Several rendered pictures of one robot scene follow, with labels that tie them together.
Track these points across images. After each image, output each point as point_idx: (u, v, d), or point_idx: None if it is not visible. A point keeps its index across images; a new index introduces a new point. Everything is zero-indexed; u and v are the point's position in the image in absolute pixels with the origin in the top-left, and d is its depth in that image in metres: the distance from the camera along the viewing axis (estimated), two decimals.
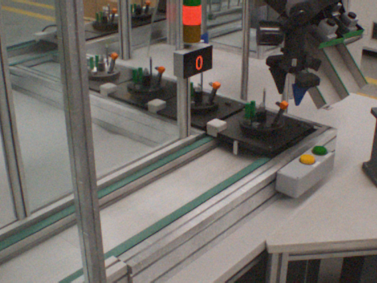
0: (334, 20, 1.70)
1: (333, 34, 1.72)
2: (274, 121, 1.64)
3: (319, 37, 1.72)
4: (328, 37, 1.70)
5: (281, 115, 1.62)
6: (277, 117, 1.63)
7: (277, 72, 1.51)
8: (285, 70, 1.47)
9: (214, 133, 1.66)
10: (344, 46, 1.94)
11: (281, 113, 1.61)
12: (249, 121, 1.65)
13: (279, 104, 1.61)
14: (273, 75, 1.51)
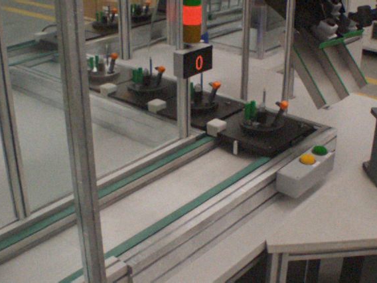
0: (334, 20, 1.70)
1: (333, 35, 1.72)
2: (274, 121, 1.64)
3: (319, 37, 1.73)
4: (328, 37, 1.70)
5: (281, 115, 1.62)
6: (277, 117, 1.63)
7: None
8: None
9: (214, 133, 1.66)
10: (344, 46, 1.94)
11: (281, 113, 1.61)
12: (249, 121, 1.65)
13: (279, 104, 1.61)
14: None
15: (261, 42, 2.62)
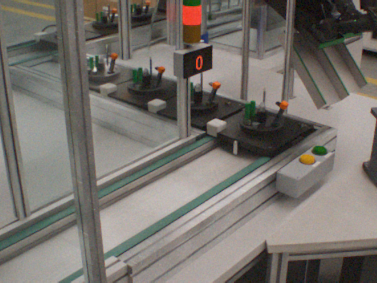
0: None
1: None
2: (274, 121, 1.64)
3: (319, 37, 1.73)
4: None
5: (281, 115, 1.62)
6: (277, 117, 1.63)
7: None
8: None
9: (214, 133, 1.66)
10: (344, 46, 1.94)
11: (281, 113, 1.61)
12: (249, 121, 1.65)
13: (279, 104, 1.61)
14: None
15: (261, 42, 2.62)
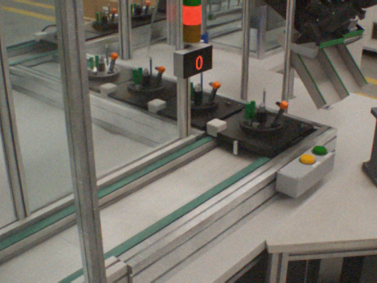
0: None
1: (315, 46, 1.63)
2: (274, 121, 1.64)
3: (302, 52, 1.62)
4: (312, 48, 1.60)
5: (281, 115, 1.62)
6: (277, 117, 1.63)
7: None
8: None
9: (214, 133, 1.66)
10: (344, 46, 1.94)
11: (281, 113, 1.61)
12: (249, 121, 1.65)
13: (279, 104, 1.61)
14: None
15: (261, 42, 2.62)
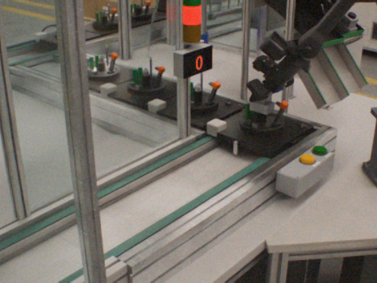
0: None
1: (270, 102, 1.64)
2: (274, 121, 1.64)
3: (257, 109, 1.65)
4: (265, 105, 1.62)
5: (281, 115, 1.62)
6: (277, 117, 1.63)
7: None
8: None
9: (214, 133, 1.66)
10: (344, 46, 1.94)
11: (281, 113, 1.61)
12: (249, 121, 1.65)
13: (279, 104, 1.61)
14: (265, 97, 1.60)
15: (261, 42, 2.62)
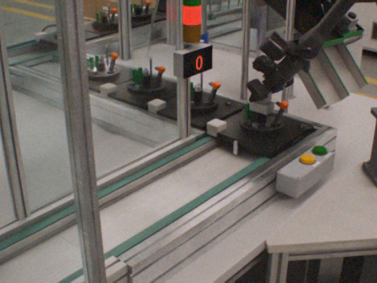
0: None
1: (269, 102, 1.64)
2: (274, 121, 1.64)
3: (257, 109, 1.65)
4: (265, 105, 1.62)
5: (281, 115, 1.62)
6: (277, 117, 1.63)
7: None
8: None
9: (214, 133, 1.66)
10: (344, 46, 1.94)
11: (281, 113, 1.61)
12: (249, 121, 1.65)
13: (279, 104, 1.61)
14: (265, 97, 1.60)
15: (261, 42, 2.62)
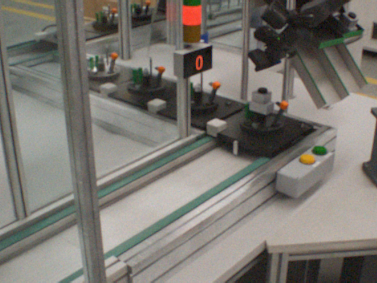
0: (265, 88, 1.64)
1: (269, 102, 1.64)
2: (274, 121, 1.64)
3: (257, 109, 1.65)
4: (265, 105, 1.62)
5: (281, 115, 1.62)
6: (277, 117, 1.63)
7: (271, 62, 1.58)
8: None
9: (214, 133, 1.66)
10: (344, 46, 1.94)
11: (281, 113, 1.61)
12: (249, 121, 1.65)
13: (279, 104, 1.61)
14: (271, 67, 1.58)
15: (261, 42, 2.62)
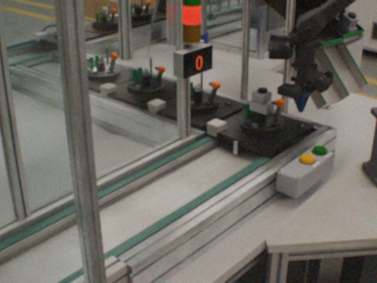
0: (265, 88, 1.64)
1: (269, 102, 1.64)
2: (274, 121, 1.64)
3: (257, 109, 1.65)
4: (265, 105, 1.62)
5: (279, 113, 1.62)
6: (275, 117, 1.63)
7: None
8: None
9: (214, 133, 1.66)
10: (344, 46, 1.94)
11: (279, 111, 1.62)
12: (249, 121, 1.65)
13: (275, 103, 1.62)
14: None
15: (261, 42, 2.62)
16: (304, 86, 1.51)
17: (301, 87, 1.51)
